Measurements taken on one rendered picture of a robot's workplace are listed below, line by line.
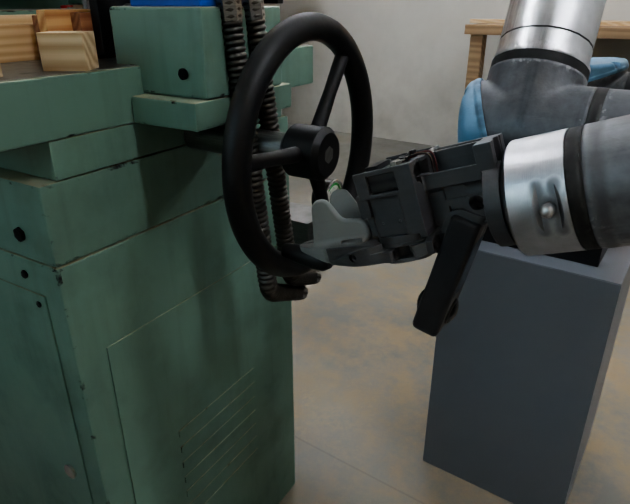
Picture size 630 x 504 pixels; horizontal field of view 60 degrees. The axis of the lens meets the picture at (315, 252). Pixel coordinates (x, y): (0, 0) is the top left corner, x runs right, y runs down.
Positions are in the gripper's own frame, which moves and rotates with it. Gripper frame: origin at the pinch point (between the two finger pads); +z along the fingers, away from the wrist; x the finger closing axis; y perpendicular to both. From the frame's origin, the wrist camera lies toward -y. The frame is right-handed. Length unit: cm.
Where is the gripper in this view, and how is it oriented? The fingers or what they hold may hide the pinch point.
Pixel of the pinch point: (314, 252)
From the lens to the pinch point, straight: 55.0
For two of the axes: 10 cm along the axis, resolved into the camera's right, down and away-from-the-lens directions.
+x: -5.2, 3.5, -7.8
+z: -8.1, 1.1, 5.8
